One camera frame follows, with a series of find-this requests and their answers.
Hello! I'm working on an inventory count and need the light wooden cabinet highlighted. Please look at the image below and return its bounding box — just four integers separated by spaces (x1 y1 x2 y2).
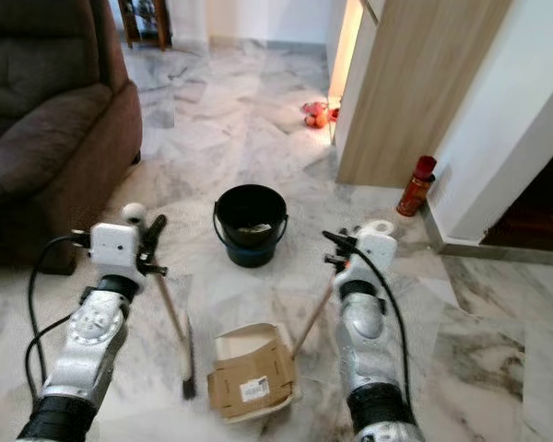
330 0 512 188

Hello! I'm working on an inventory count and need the brown cardboard piece with label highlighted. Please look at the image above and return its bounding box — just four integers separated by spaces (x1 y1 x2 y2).
207 336 296 420

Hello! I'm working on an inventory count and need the brown spray can red cap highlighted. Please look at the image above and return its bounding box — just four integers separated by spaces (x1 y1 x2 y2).
396 155 439 217

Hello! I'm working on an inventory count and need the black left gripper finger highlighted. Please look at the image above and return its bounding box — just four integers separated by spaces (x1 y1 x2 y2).
140 215 166 265

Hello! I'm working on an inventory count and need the dark brown fabric sofa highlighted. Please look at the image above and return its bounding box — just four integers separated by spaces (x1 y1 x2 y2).
0 0 144 275

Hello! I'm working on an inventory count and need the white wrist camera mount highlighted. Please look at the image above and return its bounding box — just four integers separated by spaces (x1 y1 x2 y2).
89 222 139 279
346 232 399 286

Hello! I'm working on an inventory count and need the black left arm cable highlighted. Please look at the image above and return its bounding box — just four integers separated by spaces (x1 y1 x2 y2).
23 230 93 401

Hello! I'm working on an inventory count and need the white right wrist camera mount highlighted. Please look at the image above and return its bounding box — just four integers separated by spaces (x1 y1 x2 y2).
346 232 399 286

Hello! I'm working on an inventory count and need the black plastic bucket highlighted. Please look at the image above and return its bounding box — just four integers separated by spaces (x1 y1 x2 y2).
213 184 289 269

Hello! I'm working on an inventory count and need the dark wooden side table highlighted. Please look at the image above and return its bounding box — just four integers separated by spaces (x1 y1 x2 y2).
117 0 174 52

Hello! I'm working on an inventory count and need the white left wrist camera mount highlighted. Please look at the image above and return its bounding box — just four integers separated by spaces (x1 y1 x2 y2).
89 222 139 279

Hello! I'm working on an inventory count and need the wooden hand broom white knob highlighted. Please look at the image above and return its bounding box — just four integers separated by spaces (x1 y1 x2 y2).
122 203 198 400

